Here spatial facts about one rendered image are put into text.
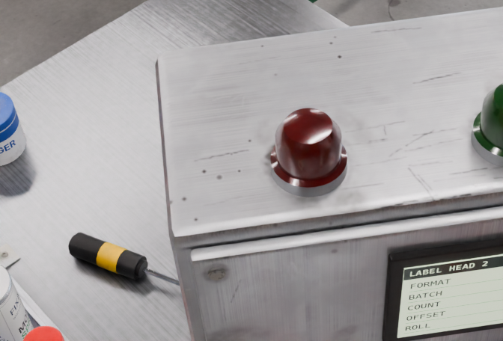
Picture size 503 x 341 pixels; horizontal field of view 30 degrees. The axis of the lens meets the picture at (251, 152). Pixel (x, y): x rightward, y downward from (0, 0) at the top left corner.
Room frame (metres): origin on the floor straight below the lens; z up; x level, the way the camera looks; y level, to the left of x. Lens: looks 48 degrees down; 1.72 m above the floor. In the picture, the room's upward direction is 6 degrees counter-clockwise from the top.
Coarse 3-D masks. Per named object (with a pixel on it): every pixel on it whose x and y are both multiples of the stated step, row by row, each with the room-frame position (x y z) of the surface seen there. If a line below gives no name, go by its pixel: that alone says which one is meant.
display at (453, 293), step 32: (416, 256) 0.18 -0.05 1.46; (448, 256) 0.18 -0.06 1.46; (480, 256) 0.18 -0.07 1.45; (416, 288) 0.18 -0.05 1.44; (448, 288) 0.18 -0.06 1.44; (480, 288) 0.18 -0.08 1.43; (384, 320) 0.18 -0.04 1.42; (416, 320) 0.18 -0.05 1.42; (448, 320) 0.18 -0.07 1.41; (480, 320) 0.18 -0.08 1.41
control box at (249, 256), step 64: (192, 64) 0.27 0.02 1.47; (256, 64) 0.26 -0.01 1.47; (320, 64) 0.26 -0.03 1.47; (384, 64) 0.26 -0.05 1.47; (448, 64) 0.25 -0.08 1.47; (192, 128) 0.23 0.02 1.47; (256, 128) 0.23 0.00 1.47; (384, 128) 0.22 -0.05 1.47; (448, 128) 0.22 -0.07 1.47; (192, 192) 0.20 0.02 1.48; (256, 192) 0.20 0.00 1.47; (384, 192) 0.19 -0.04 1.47; (448, 192) 0.19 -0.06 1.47; (192, 256) 0.18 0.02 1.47; (256, 256) 0.18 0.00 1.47; (320, 256) 0.18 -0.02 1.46; (384, 256) 0.18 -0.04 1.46; (192, 320) 0.19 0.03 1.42; (256, 320) 0.18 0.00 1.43; (320, 320) 0.18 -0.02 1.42
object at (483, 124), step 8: (496, 88) 0.22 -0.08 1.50; (488, 96) 0.22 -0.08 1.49; (496, 96) 0.21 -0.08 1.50; (488, 104) 0.21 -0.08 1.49; (496, 104) 0.21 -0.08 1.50; (480, 112) 0.22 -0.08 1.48; (488, 112) 0.21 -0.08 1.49; (496, 112) 0.21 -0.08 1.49; (480, 120) 0.21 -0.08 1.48; (488, 120) 0.21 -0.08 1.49; (496, 120) 0.21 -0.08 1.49; (472, 128) 0.22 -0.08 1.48; (480, 128) 0.21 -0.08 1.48; (488, 128) 0.21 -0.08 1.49; (496, 128) 0.21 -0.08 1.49; (472, 136) 0.21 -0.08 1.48; (480, 136) 0.21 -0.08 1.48; (488, 136) 0.21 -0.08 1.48; (496, 136) 0.20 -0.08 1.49; (472, 144) 0.21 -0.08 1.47; (480, 144) 0.21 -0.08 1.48; (488, 144) 0.21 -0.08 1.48; (496, 144) 0.20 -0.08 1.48; (480, 152) 0.21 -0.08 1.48; (488, 152) 0.20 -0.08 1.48; (496, 152) 0.20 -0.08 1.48; (488, 160) 0.20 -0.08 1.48; (496, 160) 0.20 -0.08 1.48
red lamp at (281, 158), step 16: (304, 112) 0.21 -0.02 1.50; (320, 112) 0.21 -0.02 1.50; (288, 128) 0.21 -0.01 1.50; (304, 128) 0.21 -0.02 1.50; (320, 128) 0.21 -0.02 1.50; (336, 128) 0.21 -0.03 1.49; (288, 144) 0.20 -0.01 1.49; (304, 144) 0.20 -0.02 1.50; (320, 144) 0.20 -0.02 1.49; (336, 144) 0.20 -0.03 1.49; (272, 160) 0.21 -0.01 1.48; (288, 160) 0.20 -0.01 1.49; (304, 160) 0.20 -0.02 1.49; (320, 160) 0.20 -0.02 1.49; (336, 160) 0.20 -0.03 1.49; (288, 176) 0.20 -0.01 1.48; (304, 176) 0.20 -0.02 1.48; (320, 176) 0.20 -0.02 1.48; (336, 176) 0.20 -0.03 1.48; (304, 192) 0.20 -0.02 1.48; (320, 192) 0.20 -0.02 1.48
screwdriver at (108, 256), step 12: (72, 240) 0.66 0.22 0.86; (84, 240) 0.66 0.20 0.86; (96, 240) 0.66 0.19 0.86; (72, 252) 0.65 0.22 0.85; (84, 252) 0.65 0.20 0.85; (96, 252) 0.64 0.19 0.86; (108, 252) 0.64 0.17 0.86; (120, 252) 0.64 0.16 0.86; (132, 252) 0.64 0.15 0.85; (96, 264) 0.64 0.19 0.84; (108, 264) 0.63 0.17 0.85; (120, 264) 0.62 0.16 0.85; (132, 264) 0.62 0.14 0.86; (144, 264) 0.62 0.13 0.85; (132, 276) 0.61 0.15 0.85; (156, 276) 0.61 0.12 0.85; (168, 276) 0.61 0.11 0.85
